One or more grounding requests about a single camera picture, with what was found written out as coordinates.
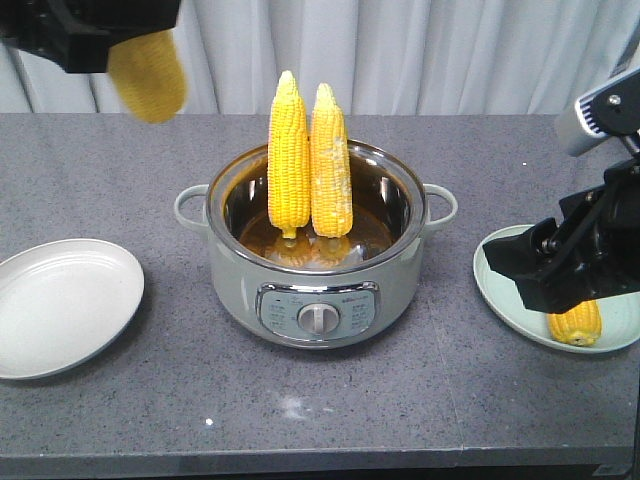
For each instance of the white pleated curtain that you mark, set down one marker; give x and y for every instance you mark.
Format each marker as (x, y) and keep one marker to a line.
(404, 57)

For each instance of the green round plate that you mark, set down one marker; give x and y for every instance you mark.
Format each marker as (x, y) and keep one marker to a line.
(620, 314)

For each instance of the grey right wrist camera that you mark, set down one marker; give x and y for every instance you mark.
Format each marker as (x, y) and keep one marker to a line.
(609, 110)

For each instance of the speckled yellow corn cob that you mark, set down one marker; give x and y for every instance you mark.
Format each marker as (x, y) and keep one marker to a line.
(331, 190)

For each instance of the white round plate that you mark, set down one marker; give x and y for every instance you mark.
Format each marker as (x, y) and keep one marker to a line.
(63, 302)

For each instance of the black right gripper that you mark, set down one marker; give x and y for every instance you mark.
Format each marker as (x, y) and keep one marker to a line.
(597, 244)

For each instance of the green electric cooking pot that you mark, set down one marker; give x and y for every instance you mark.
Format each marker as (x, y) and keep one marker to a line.
(311, 293)

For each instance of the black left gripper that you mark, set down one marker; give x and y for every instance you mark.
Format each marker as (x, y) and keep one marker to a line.
(80, 33)

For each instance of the bright yellow corn cob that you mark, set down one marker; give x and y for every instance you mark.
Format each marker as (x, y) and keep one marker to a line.
(288, 169)

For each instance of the pale yellow corn cob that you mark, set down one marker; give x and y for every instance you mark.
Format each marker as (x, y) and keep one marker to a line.
(148, 76)

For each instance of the orange yellow corn cob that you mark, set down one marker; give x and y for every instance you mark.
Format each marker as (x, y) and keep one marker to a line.
(580, 326)

